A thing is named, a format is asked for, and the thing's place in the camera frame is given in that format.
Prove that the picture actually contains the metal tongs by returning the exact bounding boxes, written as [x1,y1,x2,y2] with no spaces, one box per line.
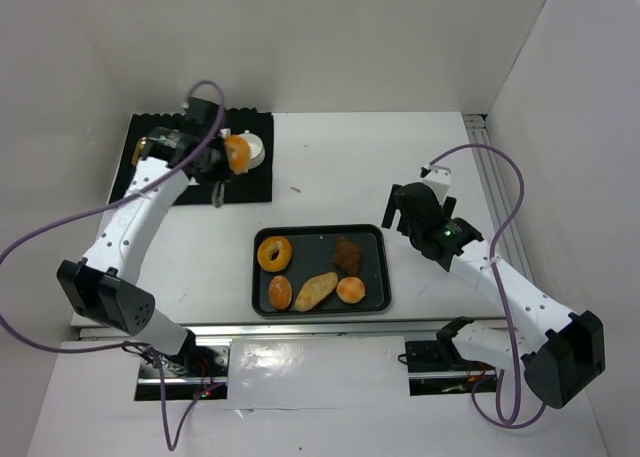
[211,126,232,209]

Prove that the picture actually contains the orange donut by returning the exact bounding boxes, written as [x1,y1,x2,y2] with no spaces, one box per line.
[256,236,293,273]
[224,135,251,175]

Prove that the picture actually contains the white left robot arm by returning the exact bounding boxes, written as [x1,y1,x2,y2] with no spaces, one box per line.
[57,98,251,367]

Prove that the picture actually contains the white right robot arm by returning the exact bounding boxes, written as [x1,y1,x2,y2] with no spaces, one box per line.
[382,182,605,409]

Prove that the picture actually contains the long tan bread roll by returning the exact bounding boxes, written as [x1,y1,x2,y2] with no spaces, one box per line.
[294,272,338,312]

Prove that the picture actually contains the black placemat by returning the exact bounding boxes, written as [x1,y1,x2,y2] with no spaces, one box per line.
[108,108,274,204]

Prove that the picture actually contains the dark brown croissant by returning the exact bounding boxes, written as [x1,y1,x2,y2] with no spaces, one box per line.
[333,236,362,277]

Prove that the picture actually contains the round light bun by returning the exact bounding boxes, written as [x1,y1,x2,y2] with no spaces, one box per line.
[336,277,366,305]

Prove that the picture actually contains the black baking tray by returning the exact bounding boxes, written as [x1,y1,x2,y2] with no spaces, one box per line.
[251,224,392,318]

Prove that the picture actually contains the orange oval bun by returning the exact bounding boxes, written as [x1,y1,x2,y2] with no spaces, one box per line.
[268,275,293,311]

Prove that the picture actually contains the gold spoon green handle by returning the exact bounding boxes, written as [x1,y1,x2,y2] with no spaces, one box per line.
[131,136,147,167]

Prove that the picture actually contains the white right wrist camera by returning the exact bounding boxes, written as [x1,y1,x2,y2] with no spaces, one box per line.
[420,164,451,202]

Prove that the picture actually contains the white cup with handle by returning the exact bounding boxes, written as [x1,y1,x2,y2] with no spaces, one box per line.
[241,131,266,170]

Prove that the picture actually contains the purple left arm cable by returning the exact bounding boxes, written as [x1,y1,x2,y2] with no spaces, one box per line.
[0,80,229,452]

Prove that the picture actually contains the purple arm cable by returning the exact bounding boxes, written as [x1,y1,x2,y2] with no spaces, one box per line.
[0,80,229,452]
[428,145,549,429]

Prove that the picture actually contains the aluminium rail right side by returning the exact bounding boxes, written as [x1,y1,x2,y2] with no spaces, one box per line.
[462,114,533,280]

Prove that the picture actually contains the aluminium rail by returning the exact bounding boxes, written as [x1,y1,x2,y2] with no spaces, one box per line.
[462,114,533,280]
[190,319,451,338]

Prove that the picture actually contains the aluminium rail front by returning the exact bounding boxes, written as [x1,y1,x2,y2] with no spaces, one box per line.
[190,319,451,338]

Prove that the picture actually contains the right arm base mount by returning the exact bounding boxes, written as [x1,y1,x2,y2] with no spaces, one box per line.
[397,340,497,396]

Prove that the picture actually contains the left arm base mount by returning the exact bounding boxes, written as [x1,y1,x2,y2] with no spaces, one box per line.
[124,339,231,402]

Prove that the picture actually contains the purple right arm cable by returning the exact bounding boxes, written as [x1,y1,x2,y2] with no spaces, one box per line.
[428,145,549,429]

